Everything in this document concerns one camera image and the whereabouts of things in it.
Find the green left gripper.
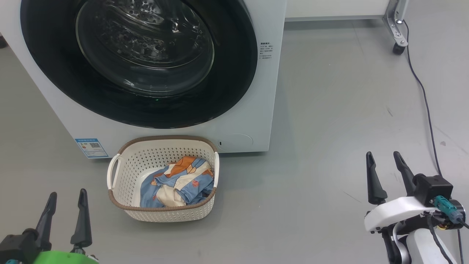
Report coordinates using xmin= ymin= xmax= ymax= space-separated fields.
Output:
xmin=33 ymin=188 xmax=99 ymax=264

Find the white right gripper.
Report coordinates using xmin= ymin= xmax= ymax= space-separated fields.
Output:
xmin=365 ymin=151 xmax=436 ymax=233

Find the blue cream orange garment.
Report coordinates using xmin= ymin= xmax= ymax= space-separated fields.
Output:
xmin=154 ymin=156 xmax=215 ymax=206

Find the round black glass washer door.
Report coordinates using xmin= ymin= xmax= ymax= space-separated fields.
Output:
xmin=20 ymin=0 xmax=258 ymax=129

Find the cream perforated laundry basket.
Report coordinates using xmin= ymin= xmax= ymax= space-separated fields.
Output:
xmin=107 ymin=136 xmax=220 ymax=223

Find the white front-load washing machine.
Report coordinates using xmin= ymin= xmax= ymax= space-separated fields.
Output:
xmin=0 ymin=0 xmax=287 ymax=159

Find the blue energy label sticker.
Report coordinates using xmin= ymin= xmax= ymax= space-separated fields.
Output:
xmin=75 ymin=138 xmax=109 ymax=159

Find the metal caster leg with wheel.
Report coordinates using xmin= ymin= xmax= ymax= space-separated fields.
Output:
xmin=383 ymin=0 xmax=409 ymax=55

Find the white partition panel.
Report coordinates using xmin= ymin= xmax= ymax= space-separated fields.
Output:
xmin=285 ymin=0 xmax=394 ymax=22

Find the teal cable connector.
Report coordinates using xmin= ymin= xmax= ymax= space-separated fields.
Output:
xmin=434 ymin=195 xmax=460 ymax=223

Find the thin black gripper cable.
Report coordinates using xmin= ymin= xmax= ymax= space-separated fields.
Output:
xmin=425 ymin=213 xmax=469 ymax=264

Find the long black floor cable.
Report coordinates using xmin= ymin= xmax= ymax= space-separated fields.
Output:
xmin=403 ymin=20 xmax=465 ymax=264

